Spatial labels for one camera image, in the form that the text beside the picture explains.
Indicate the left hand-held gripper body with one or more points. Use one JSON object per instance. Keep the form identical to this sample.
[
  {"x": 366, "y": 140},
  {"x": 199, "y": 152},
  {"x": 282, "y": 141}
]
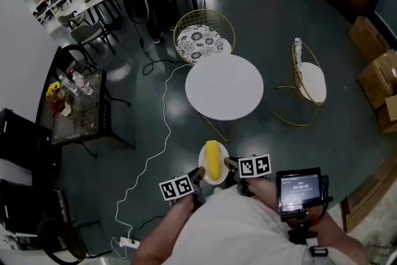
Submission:
[{"x": 176, "y": 187}]

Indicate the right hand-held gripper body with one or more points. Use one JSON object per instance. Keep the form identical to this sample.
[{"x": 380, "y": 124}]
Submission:
[{"x": 254, "y": 166}]

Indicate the white round plate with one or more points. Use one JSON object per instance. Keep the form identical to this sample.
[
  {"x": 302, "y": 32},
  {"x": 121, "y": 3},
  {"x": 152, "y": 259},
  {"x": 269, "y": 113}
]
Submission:
[{"x": 202, "y": 161}]

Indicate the yellow corn cob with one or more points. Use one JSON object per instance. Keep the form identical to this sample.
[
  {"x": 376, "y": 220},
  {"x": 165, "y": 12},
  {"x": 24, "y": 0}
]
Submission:
[{"x": 214, "y": 161}]

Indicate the person's right forearm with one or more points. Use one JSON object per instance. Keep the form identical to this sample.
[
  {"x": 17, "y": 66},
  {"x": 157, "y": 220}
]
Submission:
[{"x": 262, "y": 189}]

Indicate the person's left forearm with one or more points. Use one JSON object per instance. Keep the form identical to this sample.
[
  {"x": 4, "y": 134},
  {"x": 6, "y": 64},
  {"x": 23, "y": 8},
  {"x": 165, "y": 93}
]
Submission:
[{"x": 161, "y": 232}]

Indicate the round white table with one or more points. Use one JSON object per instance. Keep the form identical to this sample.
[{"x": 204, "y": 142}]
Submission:
[{"x": 223, "y": 87}]

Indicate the person's white shoe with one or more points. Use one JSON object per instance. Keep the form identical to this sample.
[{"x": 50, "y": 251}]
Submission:
[{"x": 218, "y": 190}]

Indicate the black monitor screen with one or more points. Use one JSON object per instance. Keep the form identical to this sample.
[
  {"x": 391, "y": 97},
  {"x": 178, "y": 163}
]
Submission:
[{"x": 299, "y": 190}]

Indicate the person's white shirt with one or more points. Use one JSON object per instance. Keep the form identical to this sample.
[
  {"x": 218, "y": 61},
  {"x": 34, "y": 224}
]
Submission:
[{"x": 235, "y": 232}]

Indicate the white power strip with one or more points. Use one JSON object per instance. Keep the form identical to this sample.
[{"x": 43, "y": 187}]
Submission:
[{"x": 129, "y": 242}]

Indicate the white oval seat cushion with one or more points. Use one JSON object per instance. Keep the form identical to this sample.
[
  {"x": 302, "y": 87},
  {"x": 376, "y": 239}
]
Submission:
[{"x": 313, "y": 82}]

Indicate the black glass side table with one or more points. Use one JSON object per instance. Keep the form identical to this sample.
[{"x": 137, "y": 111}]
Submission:
[{"x": 80, "y": 121}]

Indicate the white round seat pad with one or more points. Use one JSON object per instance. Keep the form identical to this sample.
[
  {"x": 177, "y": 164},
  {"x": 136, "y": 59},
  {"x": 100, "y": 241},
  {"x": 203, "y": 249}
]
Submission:
[{"x": 227, "y": 46}]

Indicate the stack of wooden planks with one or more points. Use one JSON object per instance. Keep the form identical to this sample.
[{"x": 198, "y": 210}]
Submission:
[{"x": 369, "y": 195}]

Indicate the floral back cushion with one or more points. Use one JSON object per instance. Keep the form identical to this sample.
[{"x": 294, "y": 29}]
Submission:
[{"x": 297, "y": 51}]

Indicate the black white floral seat cushion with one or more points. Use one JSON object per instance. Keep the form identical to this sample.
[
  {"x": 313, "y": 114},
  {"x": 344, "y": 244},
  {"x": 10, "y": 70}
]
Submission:
[{"x": 198, "y": 42}]

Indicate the dark round stool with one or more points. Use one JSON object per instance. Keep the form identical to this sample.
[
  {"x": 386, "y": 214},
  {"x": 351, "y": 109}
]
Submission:
[{"x": 59, "y": 242}]

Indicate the small white ornament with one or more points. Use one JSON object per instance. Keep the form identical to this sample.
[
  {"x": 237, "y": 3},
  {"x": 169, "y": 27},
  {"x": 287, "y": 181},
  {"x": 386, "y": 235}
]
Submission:
[{"x": 66, "y": 110}]

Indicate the clear plastic water bottle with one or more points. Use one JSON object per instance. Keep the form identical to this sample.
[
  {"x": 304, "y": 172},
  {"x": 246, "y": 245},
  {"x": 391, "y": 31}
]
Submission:
[
  {"x": 82, "y": 82},
  {"x": 68, "y": 84}
]

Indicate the small open cardboard box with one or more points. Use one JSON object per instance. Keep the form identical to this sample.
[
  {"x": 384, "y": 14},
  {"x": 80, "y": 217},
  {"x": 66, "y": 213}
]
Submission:
[{"x": 389, "y": 116}]

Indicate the black ribbed equipment case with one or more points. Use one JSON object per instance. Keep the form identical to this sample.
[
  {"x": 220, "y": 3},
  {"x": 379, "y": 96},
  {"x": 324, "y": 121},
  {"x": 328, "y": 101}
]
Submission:
[{"x": 31, "y": 208}]

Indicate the large cardboard box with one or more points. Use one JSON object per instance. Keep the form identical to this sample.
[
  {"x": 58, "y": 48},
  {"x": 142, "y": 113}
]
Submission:
[{"x": 378, "y": 80}]

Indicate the sunflower bouquet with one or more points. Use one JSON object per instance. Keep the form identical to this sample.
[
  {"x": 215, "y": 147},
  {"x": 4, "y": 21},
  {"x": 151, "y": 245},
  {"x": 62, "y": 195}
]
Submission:
[{"x": 56, "y": 93}]

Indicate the black metal round-back chair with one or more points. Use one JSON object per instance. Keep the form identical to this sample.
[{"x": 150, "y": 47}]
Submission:
[{"x": 74, "y": 54}]

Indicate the long cardboard box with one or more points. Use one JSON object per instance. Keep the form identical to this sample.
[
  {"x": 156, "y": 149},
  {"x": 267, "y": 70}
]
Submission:
[{"x": 367, "y": 37}]

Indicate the grey upholstered chair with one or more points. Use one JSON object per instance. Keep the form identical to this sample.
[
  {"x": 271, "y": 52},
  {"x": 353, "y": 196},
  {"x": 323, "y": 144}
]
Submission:
[{"x": 90, "y": 34}]

